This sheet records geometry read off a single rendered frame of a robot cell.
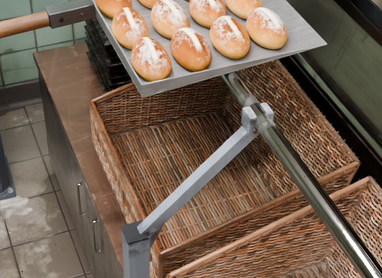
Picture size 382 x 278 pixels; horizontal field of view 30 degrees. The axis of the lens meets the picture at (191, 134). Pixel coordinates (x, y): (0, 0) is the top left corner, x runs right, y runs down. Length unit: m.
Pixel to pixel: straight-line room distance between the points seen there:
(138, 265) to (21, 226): 1.30
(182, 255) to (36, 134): 1.47
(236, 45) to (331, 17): 0.46
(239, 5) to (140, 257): 0.50
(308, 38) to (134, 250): 0.50
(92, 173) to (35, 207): 0.75
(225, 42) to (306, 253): 0.60
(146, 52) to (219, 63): 0.14
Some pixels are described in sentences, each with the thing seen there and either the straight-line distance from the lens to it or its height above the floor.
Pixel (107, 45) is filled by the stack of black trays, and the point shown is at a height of 0.81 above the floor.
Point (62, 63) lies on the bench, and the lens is 2.29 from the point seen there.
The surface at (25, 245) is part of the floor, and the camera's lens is 2.53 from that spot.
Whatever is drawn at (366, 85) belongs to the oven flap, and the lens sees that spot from 1.57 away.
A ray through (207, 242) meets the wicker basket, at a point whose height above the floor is 0.72.
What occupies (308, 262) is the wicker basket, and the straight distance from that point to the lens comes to 1.70.
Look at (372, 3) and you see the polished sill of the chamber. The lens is 1.50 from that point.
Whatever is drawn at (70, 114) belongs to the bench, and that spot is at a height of 0.58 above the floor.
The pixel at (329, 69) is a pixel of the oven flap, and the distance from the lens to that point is 1.66.
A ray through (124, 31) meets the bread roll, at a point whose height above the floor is 1.21.
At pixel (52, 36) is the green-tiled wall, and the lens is 2.93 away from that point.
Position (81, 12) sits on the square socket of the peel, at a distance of 1.39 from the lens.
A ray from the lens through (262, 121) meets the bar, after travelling 1.17.
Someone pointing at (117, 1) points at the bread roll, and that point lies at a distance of 1.38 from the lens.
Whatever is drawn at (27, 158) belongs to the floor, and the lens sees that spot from 2.82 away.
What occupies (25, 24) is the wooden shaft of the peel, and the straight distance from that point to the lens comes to 1.38.
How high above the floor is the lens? 1.93
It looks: 42 degrees down
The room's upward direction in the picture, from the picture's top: 3 degrees clockwise
